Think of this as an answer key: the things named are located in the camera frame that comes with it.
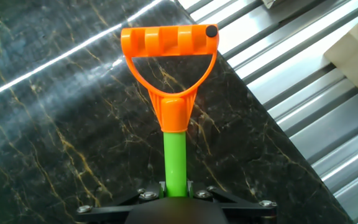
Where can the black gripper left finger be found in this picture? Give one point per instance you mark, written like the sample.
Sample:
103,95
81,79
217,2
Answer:
110,210

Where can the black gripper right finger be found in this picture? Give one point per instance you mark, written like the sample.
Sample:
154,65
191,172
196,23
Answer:
247,208

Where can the orange toy shovel green shaft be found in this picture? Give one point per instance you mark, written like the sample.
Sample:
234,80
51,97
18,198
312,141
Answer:
174,155

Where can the black marble pattern mat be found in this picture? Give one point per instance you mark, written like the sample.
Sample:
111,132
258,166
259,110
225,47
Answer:
42,124

